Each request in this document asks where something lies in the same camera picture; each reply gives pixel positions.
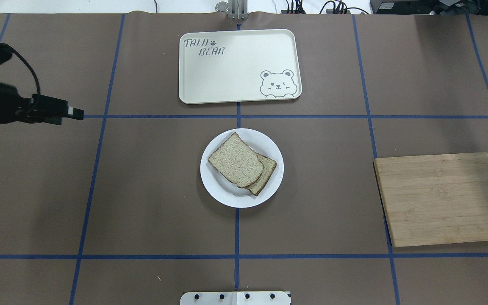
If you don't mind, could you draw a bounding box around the black laptop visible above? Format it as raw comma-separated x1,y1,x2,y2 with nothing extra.
369,0,488,16

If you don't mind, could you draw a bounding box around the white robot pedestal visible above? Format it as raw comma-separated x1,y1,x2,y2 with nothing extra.
180,291,292,305

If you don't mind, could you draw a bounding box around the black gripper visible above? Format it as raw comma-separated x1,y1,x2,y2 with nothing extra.
0,82,84,125

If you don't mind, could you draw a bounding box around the small metal cylinder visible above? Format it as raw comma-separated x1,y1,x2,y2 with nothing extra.
215,1,229,12

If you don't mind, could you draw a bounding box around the bread slice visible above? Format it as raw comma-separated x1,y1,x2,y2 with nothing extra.
246,152,277,196
208,133,263,189

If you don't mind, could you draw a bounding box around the white round plate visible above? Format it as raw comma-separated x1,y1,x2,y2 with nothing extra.
200,129,284,208

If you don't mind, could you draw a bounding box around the aluminium frame post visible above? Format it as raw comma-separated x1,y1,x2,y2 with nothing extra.
227,0,249,21

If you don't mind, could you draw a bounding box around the bread slice on plate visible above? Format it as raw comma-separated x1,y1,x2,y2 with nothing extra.
246,152,277,196

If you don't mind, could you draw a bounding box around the cream bear tray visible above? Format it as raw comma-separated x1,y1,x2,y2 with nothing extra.
178,29,302,105

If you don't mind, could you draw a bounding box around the bamboo cutting board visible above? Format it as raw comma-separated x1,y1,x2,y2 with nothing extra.
373,152,488,247

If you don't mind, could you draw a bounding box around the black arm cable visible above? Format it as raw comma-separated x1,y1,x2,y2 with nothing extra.
10,47,42,99

